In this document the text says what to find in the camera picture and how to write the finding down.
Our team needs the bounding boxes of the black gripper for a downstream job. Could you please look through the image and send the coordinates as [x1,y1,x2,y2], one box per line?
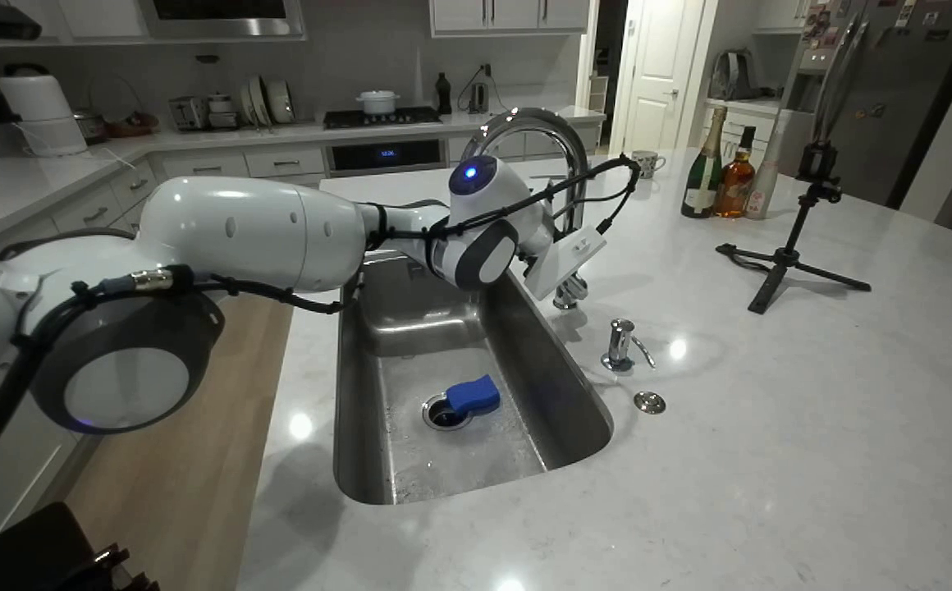
[519,254,562,309]

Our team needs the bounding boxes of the blue sponge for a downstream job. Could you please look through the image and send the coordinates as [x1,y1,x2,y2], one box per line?
[440,372,505,420]

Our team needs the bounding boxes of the small patterned cup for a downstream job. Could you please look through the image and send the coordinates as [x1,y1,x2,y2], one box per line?
[631,149,665,182]

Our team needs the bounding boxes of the stainless steel sink basin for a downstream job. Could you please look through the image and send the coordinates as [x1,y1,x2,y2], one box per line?
[329,254,617,510]

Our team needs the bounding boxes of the round chrome counter cap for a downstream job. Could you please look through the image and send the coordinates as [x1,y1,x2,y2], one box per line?
[631,388,671,418]

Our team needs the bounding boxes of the chrome gooseneck faucet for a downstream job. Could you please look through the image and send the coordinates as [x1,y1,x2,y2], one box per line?
[471,105,593,314]

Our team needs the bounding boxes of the green wine bottle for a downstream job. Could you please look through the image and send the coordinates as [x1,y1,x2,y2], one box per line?
[679,105,725,220]

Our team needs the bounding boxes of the grey pitcher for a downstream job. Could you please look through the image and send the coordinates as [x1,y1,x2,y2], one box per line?
[458,60,498,116]

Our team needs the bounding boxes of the black stove with oven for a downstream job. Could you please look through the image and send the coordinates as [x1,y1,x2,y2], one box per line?
[320,103,447,177]

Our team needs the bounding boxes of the small dark bottle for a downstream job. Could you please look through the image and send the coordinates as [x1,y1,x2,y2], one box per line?
[429,69,457,117]

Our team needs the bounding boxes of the amber liquor bottle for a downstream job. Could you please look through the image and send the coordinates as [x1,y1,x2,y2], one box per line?
[712,122,760,220]

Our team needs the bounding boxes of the white interior door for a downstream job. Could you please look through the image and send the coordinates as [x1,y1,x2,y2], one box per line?
[610,0,714,157]

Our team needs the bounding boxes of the white cooking pot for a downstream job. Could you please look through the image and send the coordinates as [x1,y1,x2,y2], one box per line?
[354,84,399,117]

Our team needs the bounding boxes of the grey electric kettle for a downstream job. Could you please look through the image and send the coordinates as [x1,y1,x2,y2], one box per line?
[712,45,757,105]

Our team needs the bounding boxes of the white base cabinet run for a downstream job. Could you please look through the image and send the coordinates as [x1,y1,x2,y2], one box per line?
[0,141,331,556]

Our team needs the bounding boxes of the white stacked plates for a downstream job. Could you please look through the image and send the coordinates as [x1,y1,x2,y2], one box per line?
[236,71,297,129]

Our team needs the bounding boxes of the small countertop jar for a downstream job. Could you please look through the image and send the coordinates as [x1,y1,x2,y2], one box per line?
[202,92,244,131]

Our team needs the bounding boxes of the stainless steel fridge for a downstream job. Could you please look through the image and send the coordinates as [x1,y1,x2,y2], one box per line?
[784,0,952,210]

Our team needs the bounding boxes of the stainless range hood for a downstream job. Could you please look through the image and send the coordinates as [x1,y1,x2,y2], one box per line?
[139,0,313,45]

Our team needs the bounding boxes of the white paper towel roll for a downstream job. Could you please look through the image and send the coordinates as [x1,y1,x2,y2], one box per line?
[0,61,93,157]

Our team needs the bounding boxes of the black equipment case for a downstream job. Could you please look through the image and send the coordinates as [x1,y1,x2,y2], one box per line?
[0,499,162,591]

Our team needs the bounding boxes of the white wrist camera mount plate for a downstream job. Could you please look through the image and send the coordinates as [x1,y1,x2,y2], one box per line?
[526,224,613,304]

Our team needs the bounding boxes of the black camera tripod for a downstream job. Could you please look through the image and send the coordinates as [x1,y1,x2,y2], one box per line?
[712,11,881,318]

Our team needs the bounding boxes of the white wall cabinets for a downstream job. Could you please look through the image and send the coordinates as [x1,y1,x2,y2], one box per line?
[428,0,592,40]

